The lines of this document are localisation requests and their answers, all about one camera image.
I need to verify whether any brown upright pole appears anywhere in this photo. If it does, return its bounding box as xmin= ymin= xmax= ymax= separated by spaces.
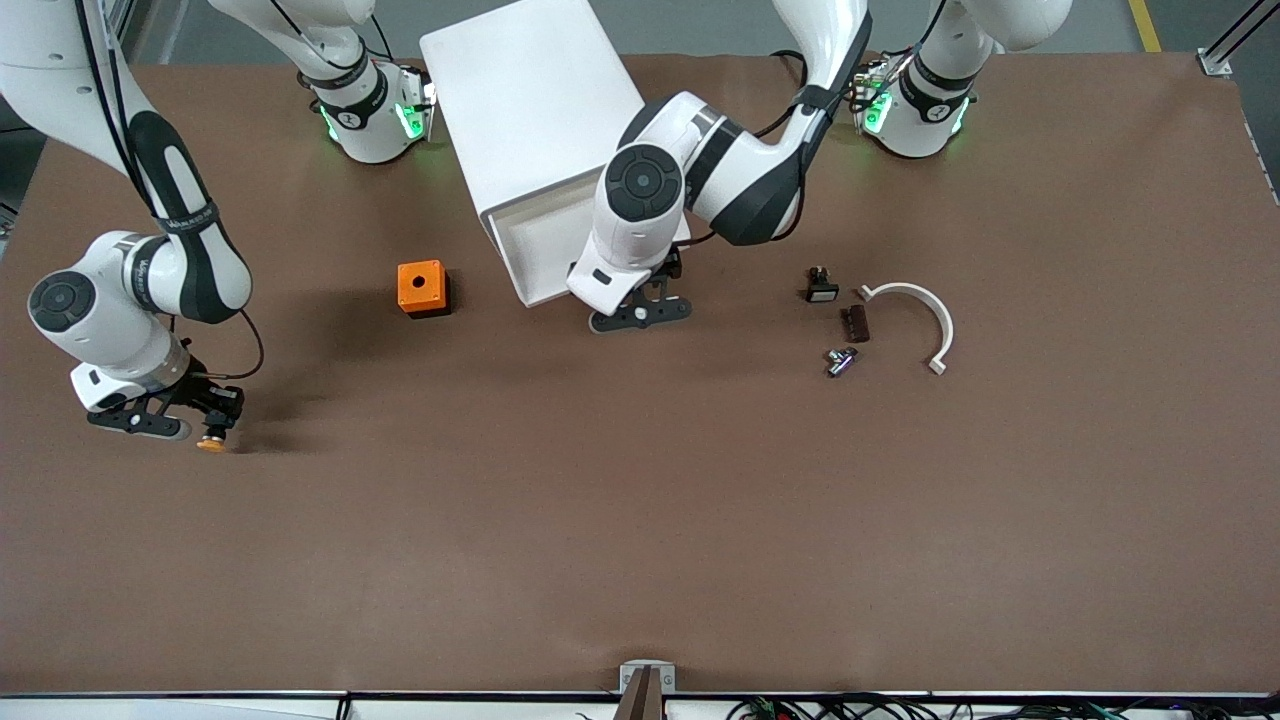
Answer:
xmin=612 ymin=668 xmax=666 ymax=720

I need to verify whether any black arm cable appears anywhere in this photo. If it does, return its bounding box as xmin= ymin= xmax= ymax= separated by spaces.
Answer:
xmin=75 ymin=0 xmax=267 ymax=383
xmin=685 ymin=95 xmax=806 ymax=246

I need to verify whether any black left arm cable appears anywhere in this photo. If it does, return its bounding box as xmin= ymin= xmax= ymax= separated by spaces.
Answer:
xmin=685 ymin=95 xmax=806 ymax=246

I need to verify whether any black base cable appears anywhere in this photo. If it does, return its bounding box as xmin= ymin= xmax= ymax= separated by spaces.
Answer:
xmin=770 ymin=48 xmax=861 ymax=106

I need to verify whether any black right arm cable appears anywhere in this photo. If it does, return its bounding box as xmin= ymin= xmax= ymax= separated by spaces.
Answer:
xmin=75 ymin=0 xmax=267 ymax=383

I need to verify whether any aluminium frame profile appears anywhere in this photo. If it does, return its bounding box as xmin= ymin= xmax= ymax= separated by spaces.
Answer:
xmin=95 ymin=0 xmax=136 ymax=51
xmin=1197 ymin=0 xmax=1280 ymax=78

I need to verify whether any grey metal bracket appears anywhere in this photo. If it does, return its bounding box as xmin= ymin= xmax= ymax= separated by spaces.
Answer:
xmin=620 ymin=660 xmax=676 ymax=695

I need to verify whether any black cable bundle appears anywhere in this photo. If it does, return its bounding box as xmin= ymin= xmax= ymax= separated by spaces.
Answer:
xmin=725 ymin=693 xmax=1280 ymax=720

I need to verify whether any white curved plastic bracket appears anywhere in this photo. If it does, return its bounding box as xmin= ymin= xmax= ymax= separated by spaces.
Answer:
xmin=857 ymin=282 xmax=956 ymax=377

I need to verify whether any orange button enclosure box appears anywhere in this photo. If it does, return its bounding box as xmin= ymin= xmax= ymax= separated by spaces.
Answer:
xmin=397 ymin=260 xmax=451 ymax=319

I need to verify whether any white table edge rail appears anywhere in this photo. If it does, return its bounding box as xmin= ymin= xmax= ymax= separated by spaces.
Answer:
xmin=0 ymin=690 xmax=1280 ymax=720

